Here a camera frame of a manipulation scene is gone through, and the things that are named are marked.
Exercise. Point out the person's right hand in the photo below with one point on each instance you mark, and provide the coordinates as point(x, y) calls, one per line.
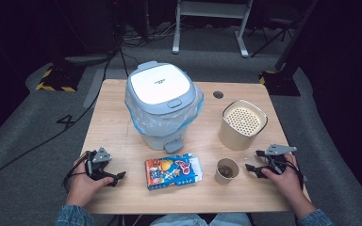
point(287, 183)

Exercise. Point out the black tripod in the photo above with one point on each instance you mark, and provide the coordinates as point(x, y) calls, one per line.
point(276, 31)

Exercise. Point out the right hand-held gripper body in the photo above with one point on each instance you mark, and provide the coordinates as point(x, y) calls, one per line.
point(276, 150)

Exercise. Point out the brown paper cup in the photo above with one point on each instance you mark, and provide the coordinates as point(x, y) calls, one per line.
point(221, 179)

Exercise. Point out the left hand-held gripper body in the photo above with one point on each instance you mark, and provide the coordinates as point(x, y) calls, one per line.
point(98, 158)

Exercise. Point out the white and blue pedal trash can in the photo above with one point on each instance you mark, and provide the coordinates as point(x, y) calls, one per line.
point(160, 84)

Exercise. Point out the clear blue-edged trash bag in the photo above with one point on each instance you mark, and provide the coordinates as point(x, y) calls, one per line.
point(157, 123)

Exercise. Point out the person's left hand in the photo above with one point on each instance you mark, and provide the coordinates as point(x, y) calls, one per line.
point(81, 188)

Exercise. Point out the person's right leg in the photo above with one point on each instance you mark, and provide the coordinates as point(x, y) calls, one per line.
point(229, 220)

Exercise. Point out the person's leg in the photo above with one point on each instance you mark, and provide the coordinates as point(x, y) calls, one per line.
point(229, 220)
point(179, 221)

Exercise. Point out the person's left leg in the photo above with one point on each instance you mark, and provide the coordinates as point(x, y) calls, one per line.
point(179, 221)

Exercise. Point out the beige perforated-top canister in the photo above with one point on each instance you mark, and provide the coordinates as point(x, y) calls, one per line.
point(235, 138)

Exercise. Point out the colourful snack box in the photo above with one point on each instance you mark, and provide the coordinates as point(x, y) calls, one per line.
point(169, 172)

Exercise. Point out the black stand base hazard stripes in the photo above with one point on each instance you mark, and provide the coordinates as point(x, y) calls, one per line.
point(59, 80)
point(279, 84)

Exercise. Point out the white metal table frame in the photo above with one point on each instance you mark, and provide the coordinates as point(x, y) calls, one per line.
point(210, 9)

